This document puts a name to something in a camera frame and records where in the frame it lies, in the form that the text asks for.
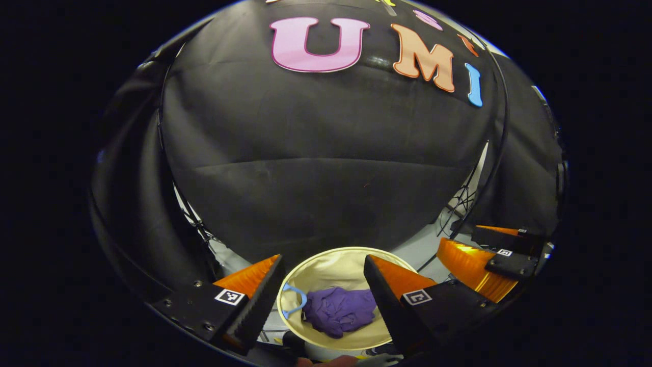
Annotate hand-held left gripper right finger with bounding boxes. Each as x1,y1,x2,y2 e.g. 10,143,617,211
363,254,498,360

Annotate black cable bundle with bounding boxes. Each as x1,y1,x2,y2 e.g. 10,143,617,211
437,185,480,238

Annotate beige round laundry hamper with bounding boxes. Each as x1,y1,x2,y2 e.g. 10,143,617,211
277,247,419,363

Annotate black backdrop cloth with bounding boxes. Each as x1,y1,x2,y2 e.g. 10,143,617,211
92,0,568,306

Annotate purple ribbed shirt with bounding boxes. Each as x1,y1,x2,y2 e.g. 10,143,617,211
303,286,378,339

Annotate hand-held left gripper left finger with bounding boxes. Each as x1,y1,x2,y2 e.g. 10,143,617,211
148,254,286,356

